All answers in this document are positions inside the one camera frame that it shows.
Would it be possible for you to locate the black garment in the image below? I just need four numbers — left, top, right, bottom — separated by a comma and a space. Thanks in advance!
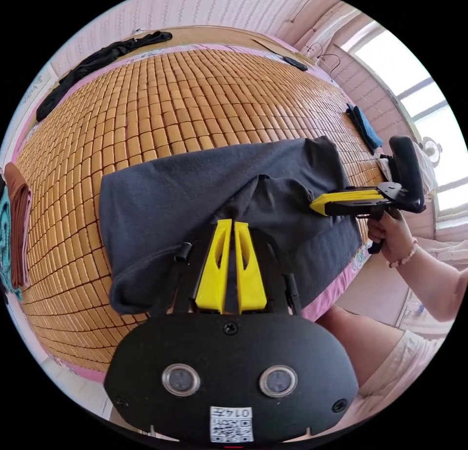
36, 31, 173, 122

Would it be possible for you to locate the person's right hand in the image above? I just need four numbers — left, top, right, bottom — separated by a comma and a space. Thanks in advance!
367, 207, 418, 269

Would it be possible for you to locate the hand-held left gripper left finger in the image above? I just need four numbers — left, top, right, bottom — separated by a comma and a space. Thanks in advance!
195, 218, 233, 314

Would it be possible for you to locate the person's body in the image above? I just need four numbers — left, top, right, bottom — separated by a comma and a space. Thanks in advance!
316, 267, 468, 444

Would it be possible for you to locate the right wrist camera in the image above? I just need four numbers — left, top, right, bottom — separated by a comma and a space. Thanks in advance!
389, 135, 426, 206

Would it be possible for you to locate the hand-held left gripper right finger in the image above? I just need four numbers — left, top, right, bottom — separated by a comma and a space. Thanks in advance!
234, 221, 267, 312

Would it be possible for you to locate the white fan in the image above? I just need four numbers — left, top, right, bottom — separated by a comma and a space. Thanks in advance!
419, 137, 444, 165

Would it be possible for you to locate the gray short sleeve shirt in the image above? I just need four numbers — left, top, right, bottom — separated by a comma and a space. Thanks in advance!
98, 135, 363, 316

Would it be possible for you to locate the pile of clothes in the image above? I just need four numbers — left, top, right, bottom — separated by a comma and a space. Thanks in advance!
0, 162, 34, 303

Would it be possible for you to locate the person's right forearm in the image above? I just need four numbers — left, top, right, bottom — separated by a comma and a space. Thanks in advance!
387, 237, 466, 323

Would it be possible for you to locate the blue folded garment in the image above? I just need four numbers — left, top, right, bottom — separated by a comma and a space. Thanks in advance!
345, 103, 384, 155

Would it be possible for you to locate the bed with woven mat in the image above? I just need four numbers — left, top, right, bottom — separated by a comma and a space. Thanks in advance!
5, 25, 389, 385

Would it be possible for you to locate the window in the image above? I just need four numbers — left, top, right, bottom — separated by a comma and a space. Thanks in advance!
338, 20, 468, 222

